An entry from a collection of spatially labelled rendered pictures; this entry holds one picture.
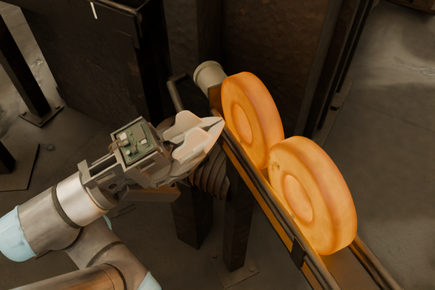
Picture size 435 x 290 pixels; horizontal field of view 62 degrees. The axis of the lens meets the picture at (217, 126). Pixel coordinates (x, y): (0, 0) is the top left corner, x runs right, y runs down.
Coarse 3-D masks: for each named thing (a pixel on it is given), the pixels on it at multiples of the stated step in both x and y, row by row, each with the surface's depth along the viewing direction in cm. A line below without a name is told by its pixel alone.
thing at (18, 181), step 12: (0, 144) 127; (36, 144) 141; (0, 156) 126; (12, 156) 138; (24, 156) 138; (0, 168) 130; (12, 168) 134; (24, 168) 134; (0, 180) 131; (12, 180) 131; (24, 180) 131
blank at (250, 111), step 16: (224, 80) 58; (240, 80) 53; (256, 80) 53; (224, 96) 61; (240, 96) 54; (256, 96) 51; (224, 112) 64; (240, 112) 60; (256, 112) 50; (272, 112) 51; (240, 128) 61; (256, 128) 52; (272, 128) 51; (256, 144) 54; (272, 144) 52; (256, 160) 57
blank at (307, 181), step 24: (288, 144) 45; (312, 144) 44; (288, 168) 47; (312, 168) 42; (336, 168) 42; (288, 192) 51; (312, 192) 43; (336, 192) 41; (312, 216) 48; (336, 216) 40; (312, 240) 47; (336, 240) 42
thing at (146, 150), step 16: (128, 128) 52; (144, 128) 51; (112, 144) 51; (128, 144) 50; (144, 144) 50; (160, 144) 56; (112, 160) 51; (128, 160) 49; (144, 160) 48; (160, 160) 50; (96, 176) 49; (112, 176) 50; (128, 176) 53; (144, 176) 51; (160, 176) 53; (96, 192) 51; (112, 192) 54
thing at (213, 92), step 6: (210, 90) 61; (216, 90) 61; (210, 96) 62; (216, 96) 62; (210, 102) 63; (216, 102) 63; (210, 108) 64; (216, 108) 64; (222, 108) 65; (210, 114) 65; (222, 114) 66
